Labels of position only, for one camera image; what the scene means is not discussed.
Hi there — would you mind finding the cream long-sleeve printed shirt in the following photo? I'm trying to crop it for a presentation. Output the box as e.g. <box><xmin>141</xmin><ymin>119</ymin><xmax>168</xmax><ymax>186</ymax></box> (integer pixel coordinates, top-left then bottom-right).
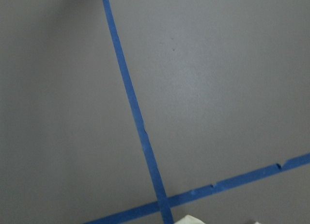
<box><xmin>174</xmin><ymin>215</ymin><xmax>205</xmax><ymax>224</ymax></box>

